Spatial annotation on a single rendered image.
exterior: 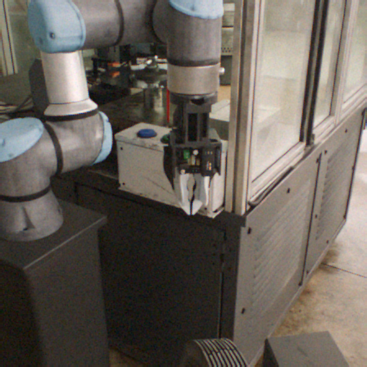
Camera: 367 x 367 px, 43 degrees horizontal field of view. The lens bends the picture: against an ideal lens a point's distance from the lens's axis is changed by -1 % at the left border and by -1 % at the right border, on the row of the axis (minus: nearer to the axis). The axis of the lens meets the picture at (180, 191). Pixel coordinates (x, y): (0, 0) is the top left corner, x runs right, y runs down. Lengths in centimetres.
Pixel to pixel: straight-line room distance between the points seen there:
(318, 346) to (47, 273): 72
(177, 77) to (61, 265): 55
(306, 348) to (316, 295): 169
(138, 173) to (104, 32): 55
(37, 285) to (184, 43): 61
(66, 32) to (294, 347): 46
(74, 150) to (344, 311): 138
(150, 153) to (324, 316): 116
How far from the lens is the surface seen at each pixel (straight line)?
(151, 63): 150
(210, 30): 65
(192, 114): 68
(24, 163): 98
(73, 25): 65
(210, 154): 68
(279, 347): 41
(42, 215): 103
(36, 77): 161
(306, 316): 199
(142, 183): 115
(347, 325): 199
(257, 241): 129
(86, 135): 103
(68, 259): 107
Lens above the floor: 129
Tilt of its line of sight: 27 degrees down
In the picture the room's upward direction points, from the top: straight up
